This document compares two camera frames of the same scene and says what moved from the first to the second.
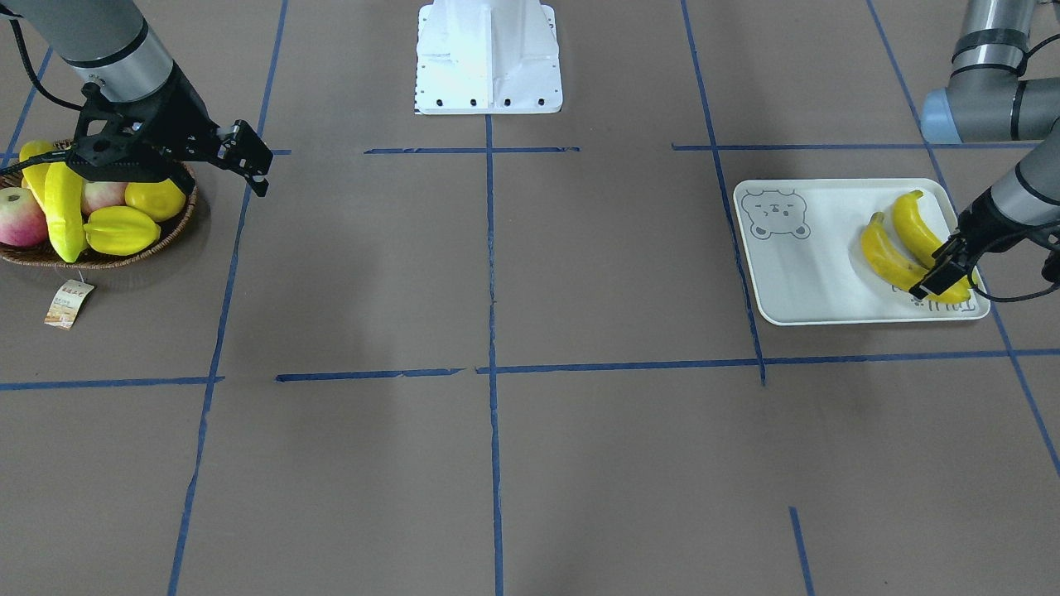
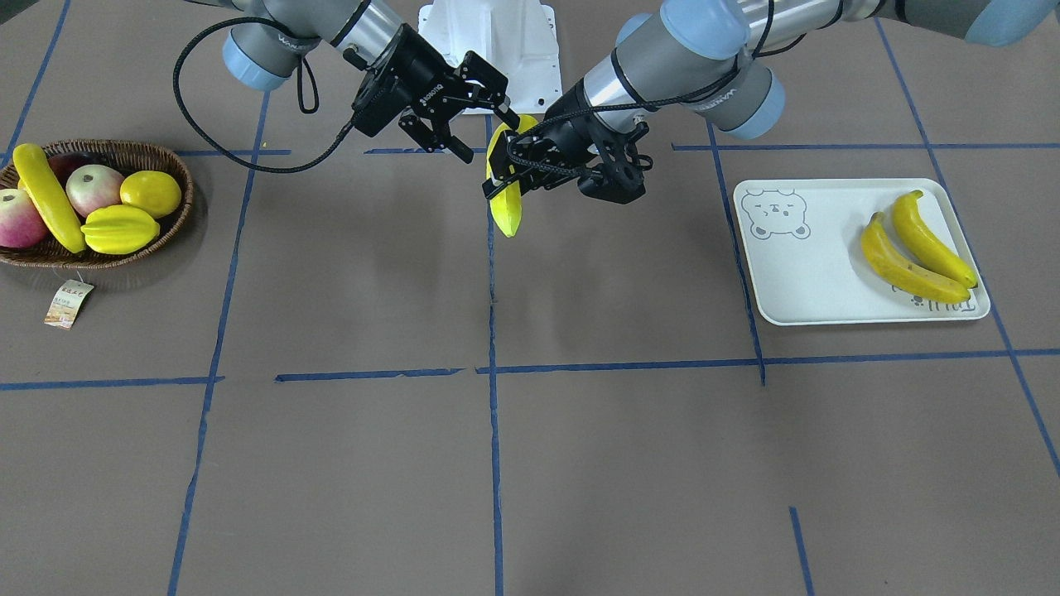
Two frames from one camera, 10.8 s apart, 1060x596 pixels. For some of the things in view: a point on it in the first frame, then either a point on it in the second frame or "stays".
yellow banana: [913, 228] stays
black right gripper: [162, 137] → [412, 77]
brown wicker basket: [47, 254] stays
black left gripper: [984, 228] → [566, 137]
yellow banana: [898, 270] stays
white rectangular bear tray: [800, 248] stays
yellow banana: [63, 204] → [508, 204]
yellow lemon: [161, 201] stays
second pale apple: [97, 194] stays
